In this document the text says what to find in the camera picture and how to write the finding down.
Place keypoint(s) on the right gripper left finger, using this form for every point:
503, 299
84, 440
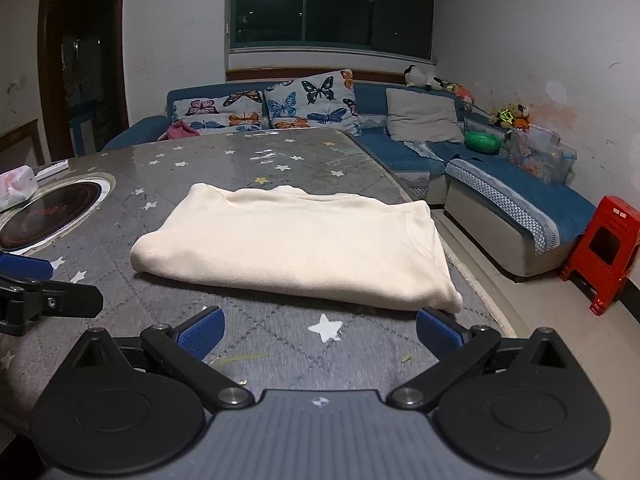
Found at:
180, 352

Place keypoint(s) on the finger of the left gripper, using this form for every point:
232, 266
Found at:
25, 268
71, 300

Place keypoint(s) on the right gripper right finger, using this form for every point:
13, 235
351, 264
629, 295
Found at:
461, 353

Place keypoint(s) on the cream garment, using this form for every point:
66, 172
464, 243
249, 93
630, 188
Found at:
341, 247

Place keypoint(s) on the black round induction cooktop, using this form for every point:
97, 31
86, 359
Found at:
51, 213

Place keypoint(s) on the pink white tissue pack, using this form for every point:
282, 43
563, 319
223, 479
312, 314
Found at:
17, 186

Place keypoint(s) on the white remote control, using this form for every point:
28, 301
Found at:
52, 170

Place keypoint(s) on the blue corner sofa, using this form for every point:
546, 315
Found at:
526, 226

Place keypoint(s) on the red plastic stool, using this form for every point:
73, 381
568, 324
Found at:
604, 256

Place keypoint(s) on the pink garment on sofa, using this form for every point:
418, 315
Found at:
179, 130

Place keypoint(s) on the green round toy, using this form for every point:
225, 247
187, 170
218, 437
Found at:
482, 142

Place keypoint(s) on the clear plastic toy box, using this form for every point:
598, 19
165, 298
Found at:
541, 153

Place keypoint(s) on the grey plain pillow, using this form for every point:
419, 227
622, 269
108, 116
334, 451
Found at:
421, 117

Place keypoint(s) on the yellow orange toy pile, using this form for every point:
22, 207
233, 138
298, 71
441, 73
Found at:
513, 116

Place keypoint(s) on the left butterfly pillow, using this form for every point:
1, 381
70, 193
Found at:
237, 112

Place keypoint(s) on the butterfly pillow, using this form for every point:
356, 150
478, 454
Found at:
237, 112
324, 100

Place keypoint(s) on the dark wooden door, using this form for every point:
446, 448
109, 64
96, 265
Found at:
81, 75

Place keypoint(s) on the black white plush toy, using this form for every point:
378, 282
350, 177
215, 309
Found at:
414, 77

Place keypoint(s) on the right butterfly pillow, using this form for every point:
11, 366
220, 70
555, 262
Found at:
324, 100

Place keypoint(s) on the dark window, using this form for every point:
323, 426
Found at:
401, 27

